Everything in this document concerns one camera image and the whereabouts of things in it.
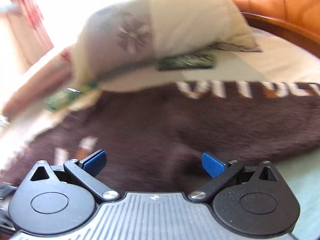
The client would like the dark brown fuzzy sweater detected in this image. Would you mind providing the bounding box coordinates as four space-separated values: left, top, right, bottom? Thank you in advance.
1 81 319 192

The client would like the green glass bottle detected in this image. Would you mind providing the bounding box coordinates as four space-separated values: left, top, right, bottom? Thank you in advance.
44 82 99 112

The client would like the pink floral folded quilt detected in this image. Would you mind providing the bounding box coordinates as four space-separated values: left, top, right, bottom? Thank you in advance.
1 44 75 121

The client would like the dark green patterned packet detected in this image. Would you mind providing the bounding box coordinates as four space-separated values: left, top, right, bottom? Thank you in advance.
157 53 215 71

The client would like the striped pastel bed sheet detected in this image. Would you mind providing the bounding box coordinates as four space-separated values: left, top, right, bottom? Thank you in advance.
0 27 320 240

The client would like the floral cream pillow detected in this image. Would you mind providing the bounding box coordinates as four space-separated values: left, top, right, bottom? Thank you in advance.
72 0 260 86

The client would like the pink striped left curtain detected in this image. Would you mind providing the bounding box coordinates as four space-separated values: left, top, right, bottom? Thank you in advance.
17 0 54 51

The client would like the orange wooden headboard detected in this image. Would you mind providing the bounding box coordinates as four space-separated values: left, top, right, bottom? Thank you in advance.
232 0 319 56

